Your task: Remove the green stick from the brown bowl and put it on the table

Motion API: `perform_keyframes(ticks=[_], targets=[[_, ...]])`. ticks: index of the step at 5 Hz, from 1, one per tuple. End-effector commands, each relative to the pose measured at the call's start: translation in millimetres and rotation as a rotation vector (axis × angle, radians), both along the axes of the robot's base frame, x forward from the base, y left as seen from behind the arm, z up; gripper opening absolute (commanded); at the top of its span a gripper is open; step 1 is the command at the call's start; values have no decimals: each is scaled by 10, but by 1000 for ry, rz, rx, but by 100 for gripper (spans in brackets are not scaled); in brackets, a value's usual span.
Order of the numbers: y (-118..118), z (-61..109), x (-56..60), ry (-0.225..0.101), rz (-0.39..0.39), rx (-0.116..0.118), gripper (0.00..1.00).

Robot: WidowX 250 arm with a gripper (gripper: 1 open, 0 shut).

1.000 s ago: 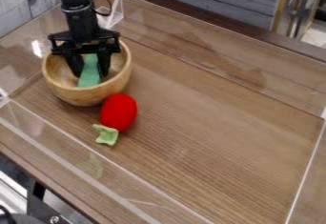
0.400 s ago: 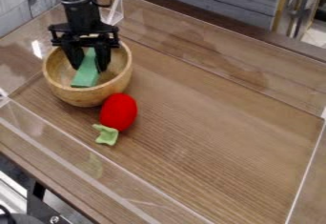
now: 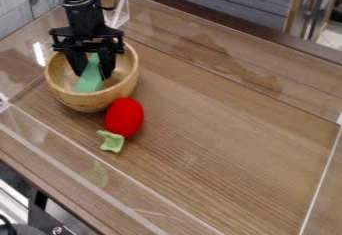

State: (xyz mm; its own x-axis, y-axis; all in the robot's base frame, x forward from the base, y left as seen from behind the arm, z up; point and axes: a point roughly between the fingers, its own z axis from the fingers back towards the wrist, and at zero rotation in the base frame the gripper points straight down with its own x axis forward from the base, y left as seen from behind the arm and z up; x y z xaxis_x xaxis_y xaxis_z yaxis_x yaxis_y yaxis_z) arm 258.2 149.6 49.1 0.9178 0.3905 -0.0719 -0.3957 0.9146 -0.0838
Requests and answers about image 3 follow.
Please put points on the black table leg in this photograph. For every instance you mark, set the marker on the black table leg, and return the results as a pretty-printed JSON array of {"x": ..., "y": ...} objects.
[{"x": 36, "y": 208}]

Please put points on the gold metal chair frame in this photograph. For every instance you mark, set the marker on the gold metal chair frame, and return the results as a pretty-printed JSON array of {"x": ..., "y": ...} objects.
[{"x": 309, "y": 16}]

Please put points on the clear acrylic stand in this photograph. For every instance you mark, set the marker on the clear acrylic stand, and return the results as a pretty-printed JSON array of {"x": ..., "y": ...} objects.
[{"x": 118, "y": 17}]

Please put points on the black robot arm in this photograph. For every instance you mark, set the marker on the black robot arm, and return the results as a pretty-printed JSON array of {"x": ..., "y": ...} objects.
[{"x": 85, "y": 16}]

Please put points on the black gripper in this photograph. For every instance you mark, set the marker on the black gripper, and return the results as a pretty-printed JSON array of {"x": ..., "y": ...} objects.
[{"x": 106, "y": 41}]

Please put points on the green rectangular stick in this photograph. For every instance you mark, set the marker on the green rectangular stick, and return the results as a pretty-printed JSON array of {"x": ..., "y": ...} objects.
[{"x": 90, "y": 81}]

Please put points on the brown wooden bowl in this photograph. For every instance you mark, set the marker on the brown wooden bowl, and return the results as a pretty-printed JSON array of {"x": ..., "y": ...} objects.
[{"x": 119, "y": 86}]

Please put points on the red plush strawberry toy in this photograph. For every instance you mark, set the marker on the red plush strawberry toy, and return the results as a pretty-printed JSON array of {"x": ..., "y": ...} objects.
[{"x": 123, "y": 121}]

